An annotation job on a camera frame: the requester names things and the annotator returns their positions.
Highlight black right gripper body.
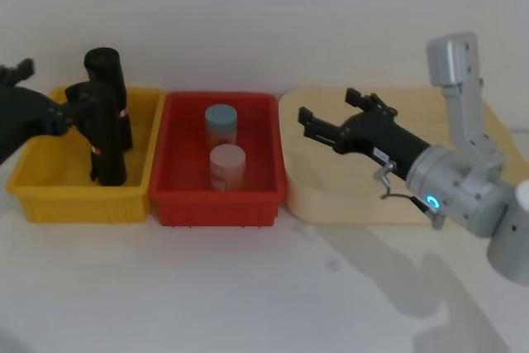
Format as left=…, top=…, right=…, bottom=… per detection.
left=331, top=110, right=433, bottom=183

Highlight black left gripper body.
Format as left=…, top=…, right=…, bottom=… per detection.
left=0, top=86, right=67, bottom=166

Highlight black cylindrical bottle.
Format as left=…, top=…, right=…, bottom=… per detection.
left=83, top=46, right=134, bottom=150
left=64, top=82, right=128, bottom=188

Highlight yellow plastic bin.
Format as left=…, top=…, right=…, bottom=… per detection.
left=5, top=85, right=167, bottom=225

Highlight jar with blue lid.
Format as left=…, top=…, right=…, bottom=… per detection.
left=204, top=104, right=239, bottom=152

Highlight jar with pink lid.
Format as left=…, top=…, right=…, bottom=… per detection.
left=208, top=143, right=247, bottom=193

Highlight red plastic bin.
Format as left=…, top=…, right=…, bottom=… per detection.
left=149, top=91, right=288, bottom=229

